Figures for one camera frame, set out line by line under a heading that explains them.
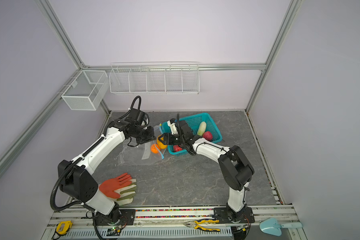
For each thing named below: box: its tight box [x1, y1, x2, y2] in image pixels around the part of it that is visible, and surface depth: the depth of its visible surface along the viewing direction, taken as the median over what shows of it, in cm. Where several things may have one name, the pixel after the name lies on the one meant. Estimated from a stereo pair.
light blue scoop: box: [259, 217, 303, 237], surface depth 72 cm
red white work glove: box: [99, 173, 137, 206], surface depth 84 cm
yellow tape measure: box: [56, 220, 73, 235], surface depth 72 cm
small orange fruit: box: [150, 143, 161, 154], surface depth 85 cm
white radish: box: [197, 121, 207, 137], surface depth 107 cm
